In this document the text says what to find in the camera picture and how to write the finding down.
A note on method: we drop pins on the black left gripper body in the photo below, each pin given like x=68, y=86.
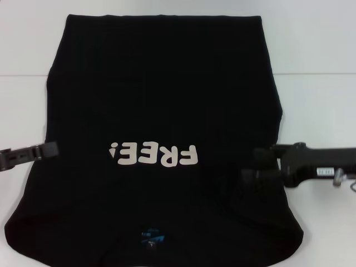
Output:
x=16, y=158

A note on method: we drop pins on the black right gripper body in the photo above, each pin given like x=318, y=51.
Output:
x=311, y=162

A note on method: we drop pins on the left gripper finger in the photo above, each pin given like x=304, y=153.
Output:
x=47, y=150

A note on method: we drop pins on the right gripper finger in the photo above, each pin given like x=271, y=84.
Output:
x=261, y=180
x=267, y=155

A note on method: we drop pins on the black t-shirt with FREE print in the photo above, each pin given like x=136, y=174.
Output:
x=167, y=97

